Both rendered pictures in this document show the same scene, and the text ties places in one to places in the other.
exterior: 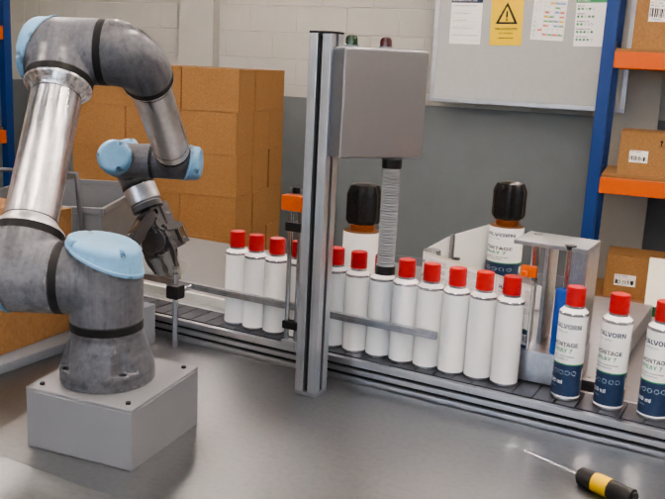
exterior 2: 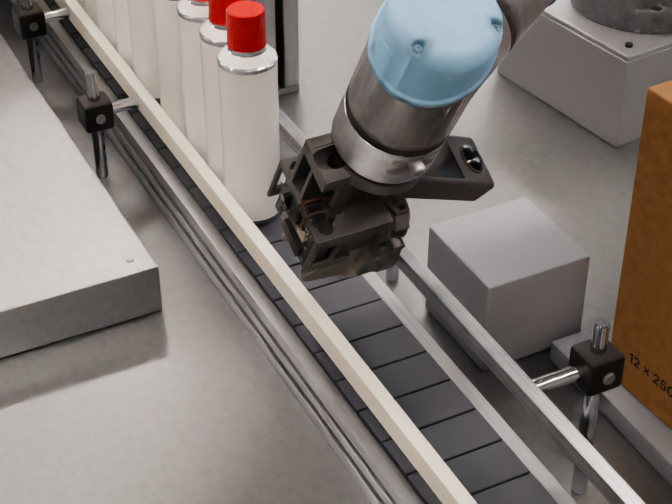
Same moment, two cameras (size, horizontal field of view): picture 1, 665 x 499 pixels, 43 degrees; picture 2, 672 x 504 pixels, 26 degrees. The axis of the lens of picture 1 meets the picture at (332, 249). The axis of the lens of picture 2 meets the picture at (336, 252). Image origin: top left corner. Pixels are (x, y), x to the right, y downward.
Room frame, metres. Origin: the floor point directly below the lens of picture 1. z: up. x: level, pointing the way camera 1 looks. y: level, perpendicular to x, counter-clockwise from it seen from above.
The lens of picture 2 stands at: (2.65, 0.90, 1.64)
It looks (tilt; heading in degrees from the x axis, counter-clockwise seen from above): 36 degrees down; 215
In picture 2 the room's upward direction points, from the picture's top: straight up
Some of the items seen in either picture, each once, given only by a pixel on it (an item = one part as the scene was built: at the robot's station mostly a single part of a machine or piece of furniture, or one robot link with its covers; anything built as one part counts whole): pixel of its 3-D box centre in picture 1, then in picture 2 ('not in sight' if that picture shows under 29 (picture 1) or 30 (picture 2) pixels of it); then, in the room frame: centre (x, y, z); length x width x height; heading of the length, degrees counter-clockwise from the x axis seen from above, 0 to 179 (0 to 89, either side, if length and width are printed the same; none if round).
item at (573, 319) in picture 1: (570, 342); not in sight; (1.45, -0.43, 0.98); 0.05 x 0.05 x 0.20
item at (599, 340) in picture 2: not in sight; (566, 419); (1.91, 0.59, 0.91); 0.07 x 0.03 x 0.17; 152
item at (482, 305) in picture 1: (481, 324); not in sight; (1.53, -0.29, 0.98); 0.05 x 0.05 x 0.20
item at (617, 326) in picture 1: (614, 350); not in sight; (1.41, -0.50, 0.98); 0.05 x 0.05 x 0.20
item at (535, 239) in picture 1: (557, 241); not in sight; (1.56, -0.42, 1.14); 0.14 x 0.11 x 0.01; 62
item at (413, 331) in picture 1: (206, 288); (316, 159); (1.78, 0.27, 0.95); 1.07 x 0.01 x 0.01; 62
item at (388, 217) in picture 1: (388, 217); not in sight; (1.51, -0.10, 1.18); 0.04 x 0.04 x 0.21
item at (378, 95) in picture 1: (371, 102); not in sight; (1.55, -0.06, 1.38); 0.17 x 0.10 x 0.19; 117
